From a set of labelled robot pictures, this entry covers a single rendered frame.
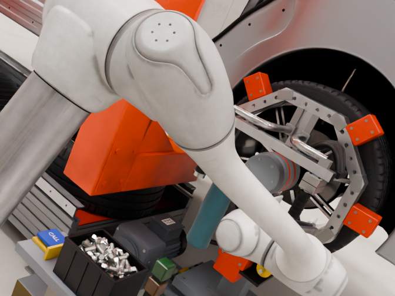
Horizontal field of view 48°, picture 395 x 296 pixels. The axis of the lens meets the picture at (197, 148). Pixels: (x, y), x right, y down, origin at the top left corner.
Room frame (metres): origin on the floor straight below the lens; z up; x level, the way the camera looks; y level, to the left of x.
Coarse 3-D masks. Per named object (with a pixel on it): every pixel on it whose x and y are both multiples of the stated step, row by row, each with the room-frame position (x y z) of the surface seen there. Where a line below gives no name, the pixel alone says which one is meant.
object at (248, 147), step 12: (276, 108) 1.68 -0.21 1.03; (288, 108) 1.75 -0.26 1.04; (240, 132) 1.71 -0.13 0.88; (240, 144) 1.75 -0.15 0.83; (252, 144) 1.85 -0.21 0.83; (264, 144) 1.67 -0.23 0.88; (240, 156) 1.70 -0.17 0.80; (300, 168) 1.63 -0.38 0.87; (300, 180) 1.62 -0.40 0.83; (336, 180) 1.52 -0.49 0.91; (348, 180) 1.51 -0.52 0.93; (324, 204) 1.52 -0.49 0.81
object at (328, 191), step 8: (312, 136) 1.75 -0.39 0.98; (320, 136) 1.74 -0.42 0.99; (328, 136) 1.72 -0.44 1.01; (328, 184) 1.68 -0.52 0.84; (336, 184) 1.67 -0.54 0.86; (288, 192) 1.74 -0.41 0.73; (296, 192) 1.73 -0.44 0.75; (328, 192) 1.67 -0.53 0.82; (336, 192) 1.68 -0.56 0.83; (288, 200) 1.73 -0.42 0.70; (328, 200) 1.69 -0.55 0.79
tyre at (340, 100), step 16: (288, 80) 1.67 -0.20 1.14; (304, 80) 1.66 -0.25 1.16; (320, 96) 1.59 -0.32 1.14; (336, 96) 1.57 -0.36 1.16; (352, 112) 1.53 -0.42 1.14; (368, 112) 1.65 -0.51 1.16; (368, 144) 1.49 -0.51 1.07; (384, 144) 1.58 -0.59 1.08; (368, 160) 1.47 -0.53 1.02; (384, 160) 1.50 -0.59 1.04; (368, 176) 1.46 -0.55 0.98; (384, 176) 1.48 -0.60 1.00; (368, 192) 1.45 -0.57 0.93; (384, 192) 1.50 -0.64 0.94; (368, 208) 1.44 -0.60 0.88; (336, 240) 1.46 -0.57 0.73; (352, 240) 1.47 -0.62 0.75
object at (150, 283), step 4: (148, 280) 0.96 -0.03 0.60; (152, 280) 0.96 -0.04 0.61; (148, 284) 0.96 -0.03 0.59; (152, 284) 0.96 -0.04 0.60; (156, 284) 0.95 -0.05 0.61; (160, 284) 0.96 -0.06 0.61; (164, 284) 0.96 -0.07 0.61; (144, 288) 0.96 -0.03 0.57; (148, 288) 0.96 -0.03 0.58; (152, 288) 0.95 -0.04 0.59; (156, 288) 0.95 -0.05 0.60; (160, 288) 0.96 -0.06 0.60; (164, 288) 0.97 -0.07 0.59; (148, 292) 0.96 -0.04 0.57; (152, 292) 0.95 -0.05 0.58; (156, 292) 0.95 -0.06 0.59; (160, 292) 0.97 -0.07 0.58
